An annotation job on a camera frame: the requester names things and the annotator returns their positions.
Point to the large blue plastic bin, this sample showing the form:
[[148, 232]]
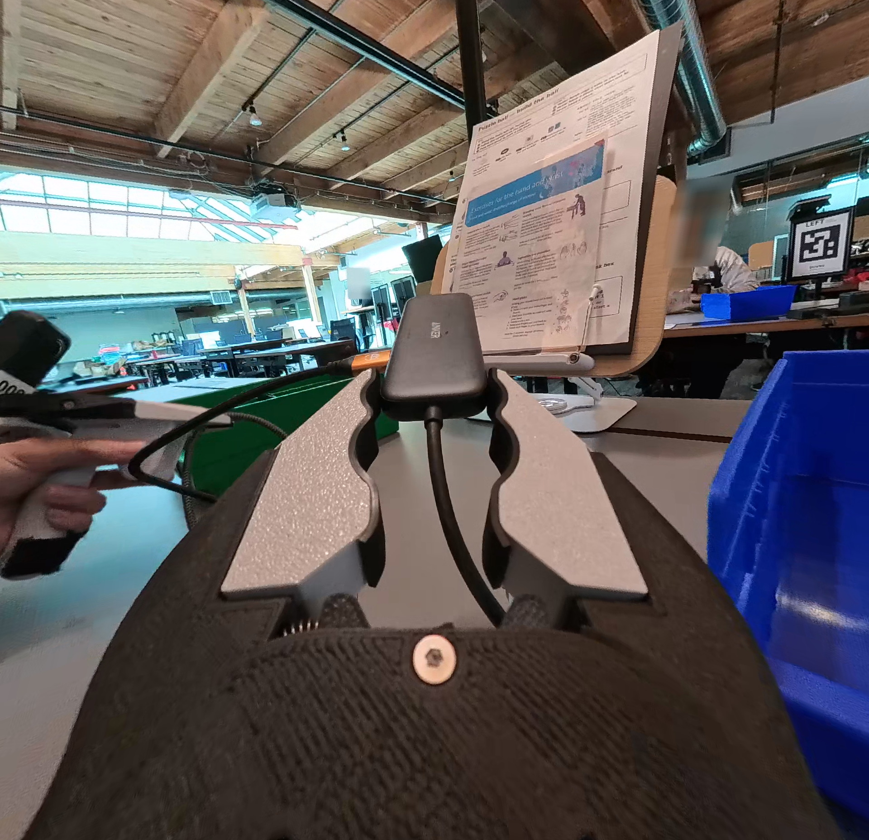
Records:
[[801, 480]]

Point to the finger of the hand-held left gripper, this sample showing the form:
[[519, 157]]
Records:
[[176, 415]]

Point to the wooden document stand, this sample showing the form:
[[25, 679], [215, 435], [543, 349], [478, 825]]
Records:
[[655, 276]]

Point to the ceiling projector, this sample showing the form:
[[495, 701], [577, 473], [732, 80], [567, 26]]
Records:
[[273, 201]]

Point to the blue exercise leaflet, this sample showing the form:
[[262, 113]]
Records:
[[536, 256]]

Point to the black vertical pole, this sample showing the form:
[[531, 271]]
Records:
[[470, 45]]

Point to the black and white marker sign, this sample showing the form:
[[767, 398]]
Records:
[[820, 243]]

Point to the small blue plastic bin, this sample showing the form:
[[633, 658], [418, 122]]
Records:
[[747, 305]]

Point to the silver air duct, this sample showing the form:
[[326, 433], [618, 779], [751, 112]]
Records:
[[686, 59]]

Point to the background desk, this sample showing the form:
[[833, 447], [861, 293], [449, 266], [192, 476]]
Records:
[[747, 325]]

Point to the person's left hand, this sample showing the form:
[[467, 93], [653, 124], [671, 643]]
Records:
[[47, 466]]

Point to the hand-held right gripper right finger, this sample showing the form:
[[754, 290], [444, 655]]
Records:
[[563, 514]]

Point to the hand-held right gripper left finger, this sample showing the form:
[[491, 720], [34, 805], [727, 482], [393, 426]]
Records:
[[305, 507]]

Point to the white instruction sheet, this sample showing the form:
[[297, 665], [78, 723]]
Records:
[[611, 93]]

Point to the black monitor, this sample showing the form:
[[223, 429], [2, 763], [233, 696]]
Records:
[[422, 259]]

